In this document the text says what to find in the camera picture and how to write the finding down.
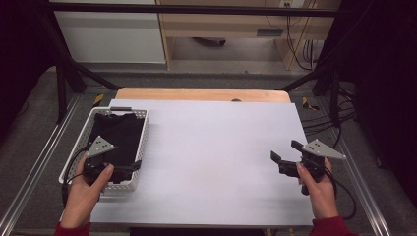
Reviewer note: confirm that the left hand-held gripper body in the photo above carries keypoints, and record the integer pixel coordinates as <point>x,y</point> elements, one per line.
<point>100,148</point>

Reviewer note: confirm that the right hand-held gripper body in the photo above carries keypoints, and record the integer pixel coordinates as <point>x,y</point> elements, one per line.
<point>319,149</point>

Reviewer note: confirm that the white perforated plastic basket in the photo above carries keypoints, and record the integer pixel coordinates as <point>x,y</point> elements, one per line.
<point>143,144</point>

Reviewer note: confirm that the black cloth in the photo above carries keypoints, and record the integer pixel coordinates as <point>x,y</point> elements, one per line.
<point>124,134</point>

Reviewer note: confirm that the person's right hand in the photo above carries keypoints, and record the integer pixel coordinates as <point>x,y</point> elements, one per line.
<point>319,200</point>

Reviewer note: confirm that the person's left hand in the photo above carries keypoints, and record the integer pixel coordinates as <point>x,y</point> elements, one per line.
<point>80,200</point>

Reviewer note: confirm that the white board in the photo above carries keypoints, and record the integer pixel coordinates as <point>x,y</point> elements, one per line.
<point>213,157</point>

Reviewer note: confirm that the wooden board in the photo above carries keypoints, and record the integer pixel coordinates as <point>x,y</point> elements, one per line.
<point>196,94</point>

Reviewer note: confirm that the dark curtain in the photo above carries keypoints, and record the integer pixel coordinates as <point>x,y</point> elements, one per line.
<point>19,65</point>
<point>387,82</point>

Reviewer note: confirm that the white cabinet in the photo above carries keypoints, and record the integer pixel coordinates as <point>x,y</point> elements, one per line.
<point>111,36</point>

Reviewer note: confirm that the grey power strip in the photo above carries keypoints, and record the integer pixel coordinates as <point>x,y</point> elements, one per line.
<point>269,32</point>

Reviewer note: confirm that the light wooden desk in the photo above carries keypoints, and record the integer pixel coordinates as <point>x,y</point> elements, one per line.
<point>213,24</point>

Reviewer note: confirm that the black metal crossbar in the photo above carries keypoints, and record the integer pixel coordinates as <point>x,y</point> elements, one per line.
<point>196,9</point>

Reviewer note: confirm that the aluminium floor rail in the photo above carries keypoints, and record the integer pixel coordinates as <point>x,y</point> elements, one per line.
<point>39,164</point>
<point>360,183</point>

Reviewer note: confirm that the black metal frame leg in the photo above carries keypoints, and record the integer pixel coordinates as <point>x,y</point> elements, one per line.
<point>334,95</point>
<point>61,91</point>

